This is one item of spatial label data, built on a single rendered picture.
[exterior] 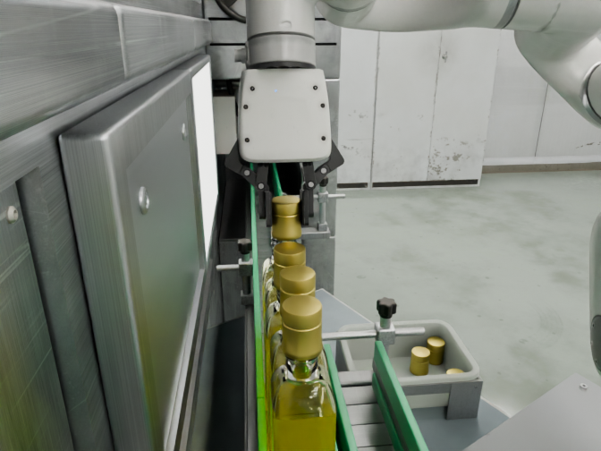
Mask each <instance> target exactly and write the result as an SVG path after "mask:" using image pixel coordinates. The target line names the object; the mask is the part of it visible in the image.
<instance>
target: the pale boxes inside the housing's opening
mask: <svg viewBox="0 0 601 451"><path fill-rule="evenodd" d="M233 93H234V94H233V95H229V93H228V89H216V90H215V92H214V94H213V101H214V116H215V129H216V154H230V152H231V150H232V148H233V145H234V144H235V142H236V141H237V139H238V124H237V115H236V110H235V99H236V90H235V89H234V90H233Z"/></svg>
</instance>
